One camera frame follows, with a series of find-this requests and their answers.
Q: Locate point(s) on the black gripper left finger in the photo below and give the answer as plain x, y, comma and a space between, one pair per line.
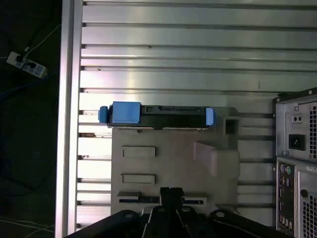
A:
153, 223

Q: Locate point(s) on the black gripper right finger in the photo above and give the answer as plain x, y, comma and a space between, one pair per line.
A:
190, 223

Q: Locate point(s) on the RAM stick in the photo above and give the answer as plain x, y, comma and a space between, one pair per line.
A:
149, 199

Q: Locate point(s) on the grey parts rack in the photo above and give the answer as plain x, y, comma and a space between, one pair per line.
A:
173, 153

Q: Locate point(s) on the silver PC case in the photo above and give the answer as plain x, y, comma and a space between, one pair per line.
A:
294, 124

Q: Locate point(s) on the white power strip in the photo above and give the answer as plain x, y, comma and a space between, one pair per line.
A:
24, 65

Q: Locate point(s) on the hard disk in blue carrier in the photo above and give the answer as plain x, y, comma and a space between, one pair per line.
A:
126, 112

